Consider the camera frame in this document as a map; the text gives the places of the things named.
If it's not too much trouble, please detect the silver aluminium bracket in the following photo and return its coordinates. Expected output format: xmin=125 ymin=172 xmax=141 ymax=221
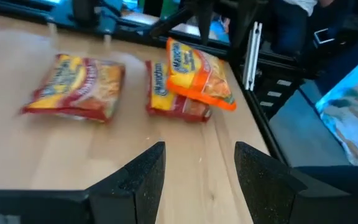
xmin=242 ymin=21 xmax=263 ymax=91

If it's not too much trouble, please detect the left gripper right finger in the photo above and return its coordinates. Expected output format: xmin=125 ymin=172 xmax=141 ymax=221
xmin=234 ymin=141 xmax=358 ymax=224

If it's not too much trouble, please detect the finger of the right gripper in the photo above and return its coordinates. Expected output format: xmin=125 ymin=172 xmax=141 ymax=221
xmin=196 ymin=0 xmax=214 ymax=47
xmin=229 ymin=0 xmax=253 ymax=60

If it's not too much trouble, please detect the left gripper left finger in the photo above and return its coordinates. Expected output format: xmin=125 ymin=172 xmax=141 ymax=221
xmin=0 ymin=141 xmax=167 ymax=224

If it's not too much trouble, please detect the red roast beef ramen packet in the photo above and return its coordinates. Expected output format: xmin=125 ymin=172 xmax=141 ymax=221
xmin=144 ymin=59 xmax=213 ymax=123
xmin=20 ymin=53 xmax=127 ymax=123

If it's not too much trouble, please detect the black aluminium table frame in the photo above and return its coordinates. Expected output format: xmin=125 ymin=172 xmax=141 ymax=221
xmin=0 ymin=0 xmax=306 ymax=166

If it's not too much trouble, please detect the person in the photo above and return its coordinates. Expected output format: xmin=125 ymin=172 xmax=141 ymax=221
xmin=270 ymin=0 xmax=335 ymax=55

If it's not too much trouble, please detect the orange chicken ramen packet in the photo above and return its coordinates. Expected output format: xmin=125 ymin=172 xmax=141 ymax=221
xmin=165 ymin=37 xmax=238 ymax=112

